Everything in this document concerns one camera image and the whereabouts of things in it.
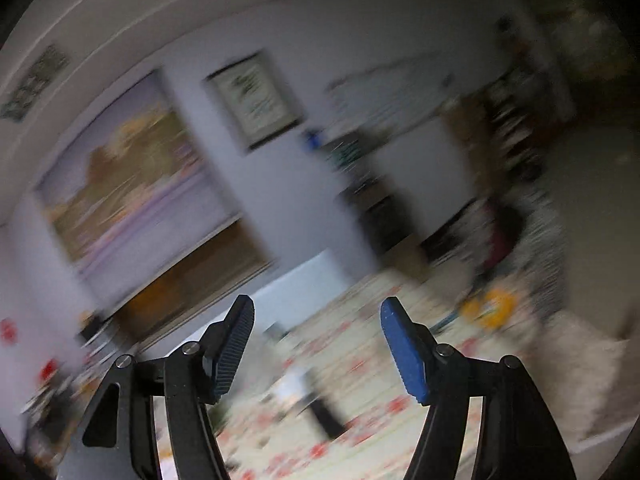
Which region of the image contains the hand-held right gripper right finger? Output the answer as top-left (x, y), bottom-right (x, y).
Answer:
top-left (380, 296), bottom-right (578, 480)

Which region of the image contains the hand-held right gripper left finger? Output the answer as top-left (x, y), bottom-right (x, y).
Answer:
top-left (57, 294), bottom-right (257, 480)

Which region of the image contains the patterned tablecloth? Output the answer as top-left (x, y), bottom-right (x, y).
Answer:
top-left (215, 270), bottom-right (501, 480)

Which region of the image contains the white flat panel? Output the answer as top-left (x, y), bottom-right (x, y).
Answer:
top-left (250, 252), bottom-right (352, 313)

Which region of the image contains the dark shelf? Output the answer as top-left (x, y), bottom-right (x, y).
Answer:
top-left (325, 130), bottom-right (417, 257)

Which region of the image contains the white fluffy cloth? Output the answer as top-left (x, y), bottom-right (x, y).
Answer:
top-left (540, 310), bottom-right (632, 441)

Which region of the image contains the yellow ring toy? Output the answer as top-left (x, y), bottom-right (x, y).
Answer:
top-left (460, 287), bottom-right (518, 331)

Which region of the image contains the large wall poster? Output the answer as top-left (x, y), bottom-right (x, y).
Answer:
top-left (32, 70), bottom-right (246, 291)

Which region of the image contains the framed wall picture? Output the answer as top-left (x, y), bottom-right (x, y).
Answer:
top-left (205, 50), bottom-right (306, 153)

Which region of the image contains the white wall board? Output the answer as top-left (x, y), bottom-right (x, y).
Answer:
top-left (325, 52), bottom-right (456, 136)

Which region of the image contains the small dark wall picture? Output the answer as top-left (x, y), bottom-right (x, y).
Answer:
top-left (1, 45), bottom-right (71, 122)

